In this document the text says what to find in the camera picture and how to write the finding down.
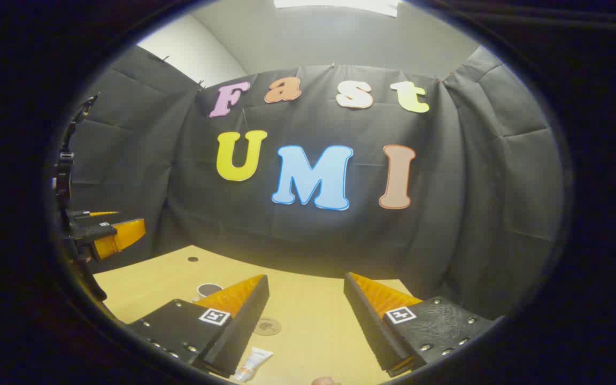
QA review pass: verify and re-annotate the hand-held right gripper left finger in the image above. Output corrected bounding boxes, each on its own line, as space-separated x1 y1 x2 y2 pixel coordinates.
126 274 270 378

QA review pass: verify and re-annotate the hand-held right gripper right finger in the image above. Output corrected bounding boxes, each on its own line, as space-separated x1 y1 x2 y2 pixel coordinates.
343 272 496 378

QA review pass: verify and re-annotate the round wooden coaster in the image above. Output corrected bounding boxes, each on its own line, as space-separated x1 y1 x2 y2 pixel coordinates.
253 317 282 336

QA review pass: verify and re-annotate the white toothpaste tube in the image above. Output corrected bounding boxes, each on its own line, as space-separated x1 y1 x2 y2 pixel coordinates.
232 347 274 382

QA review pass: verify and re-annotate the white cup with wooden handle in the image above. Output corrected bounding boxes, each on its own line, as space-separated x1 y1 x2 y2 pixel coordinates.
197 283 224 303

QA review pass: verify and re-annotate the wooden desktop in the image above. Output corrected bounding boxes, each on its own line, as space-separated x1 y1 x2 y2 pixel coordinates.
93 245 421 385

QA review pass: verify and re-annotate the black backdrop cloth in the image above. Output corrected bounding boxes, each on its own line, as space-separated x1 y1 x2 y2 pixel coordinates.
59 45 565 321

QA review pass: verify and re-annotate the white ceiling light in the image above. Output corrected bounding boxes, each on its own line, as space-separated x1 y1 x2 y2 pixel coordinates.
273 0 401 18

